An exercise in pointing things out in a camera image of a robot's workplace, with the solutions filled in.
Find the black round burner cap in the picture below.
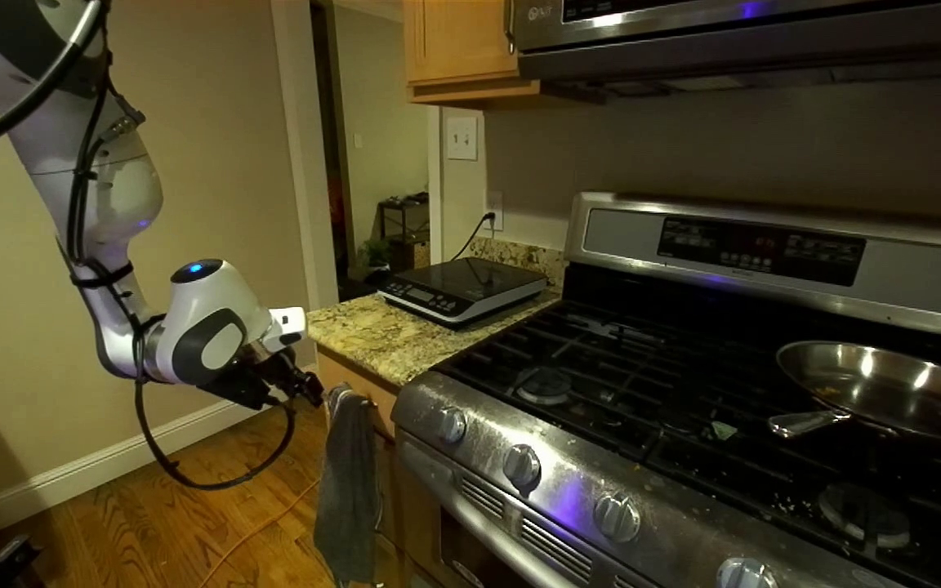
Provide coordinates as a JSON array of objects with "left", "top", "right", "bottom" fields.
[
  {"left": 818, "top": 483, "right": 916, "bottom": 552},
  {"left": 512, "top": 367, "right": 575, "bottom": 407}
]

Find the stainless steel gas stove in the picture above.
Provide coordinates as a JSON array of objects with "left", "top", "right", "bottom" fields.
[{"left": 390, "top": 194, "right": 941, "bottom": 588}]

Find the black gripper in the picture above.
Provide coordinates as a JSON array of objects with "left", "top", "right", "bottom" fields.
[{"left": 202, "top": 341, "right": 326, "bottom": 412}]

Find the silver stove knob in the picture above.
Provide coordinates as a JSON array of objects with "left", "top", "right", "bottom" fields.
[
  {"left": 432, "top": 405, "right": 472, "bottom": 450},
  {"left": 501, "top": 442, "right": 547, "bottom": 497},
  {"left": 591, "top": 490, "right": 645, "bottom": 547},
  {"left": 717, "top": 554, "right": 777, "bottom": 588}
]

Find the black stand piece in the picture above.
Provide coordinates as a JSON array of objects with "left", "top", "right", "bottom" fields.
[{"left": 0, "top": 532, "right": 45, "bottom": 588}]

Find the white baseboard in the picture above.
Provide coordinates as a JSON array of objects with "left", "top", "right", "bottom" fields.
[{"left": 0, "top": 397, "right": 262, "bottom": 537}]

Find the stainless steel microwave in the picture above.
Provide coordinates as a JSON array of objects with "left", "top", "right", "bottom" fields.
[{"left": 502, "top": 0, "right": 941, "bottom": 85}]

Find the steel frying pan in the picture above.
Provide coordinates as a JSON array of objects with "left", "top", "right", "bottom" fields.
[{"left": 765, "top": 337, "right": 941, "bottom": 450}]

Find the dark background shelf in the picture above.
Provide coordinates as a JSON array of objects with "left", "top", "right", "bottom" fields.
[{"left": 372, "top": 194, "right": 432, "bottom": 275}]

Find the black power cord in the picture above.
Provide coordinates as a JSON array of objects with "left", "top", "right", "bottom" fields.
[{"left": 448, "top": 209, "right": 497, "bottom": 267}]

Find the grey striped towel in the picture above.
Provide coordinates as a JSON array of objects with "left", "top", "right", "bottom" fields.
[{"left": 310, "top": 385, "right": 386, "bottom": 588}]

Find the white door frame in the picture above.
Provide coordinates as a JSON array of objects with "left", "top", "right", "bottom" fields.
[{"left": 269, "top": 0, "right": 339, "bottom": 315}]

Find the wooden base cabinet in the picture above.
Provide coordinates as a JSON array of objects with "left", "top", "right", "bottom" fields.
[{"left": 310, "top": 343, "right": 410, "bottom": 588}]

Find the white light switch plate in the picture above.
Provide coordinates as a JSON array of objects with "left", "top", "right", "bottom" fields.
[{"left": 442, "top": 111, "right": 485, "bottom": 167}]

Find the wooden wall cabinet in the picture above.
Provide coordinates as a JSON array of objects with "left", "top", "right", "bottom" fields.
[{"left": 400, "top": 0, "right": 547, "bottom": 108}]

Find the black induction cooktop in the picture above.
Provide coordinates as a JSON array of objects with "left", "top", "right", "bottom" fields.
[{"left": 372, "top": 256, "right": 554, "bottom": 331}]

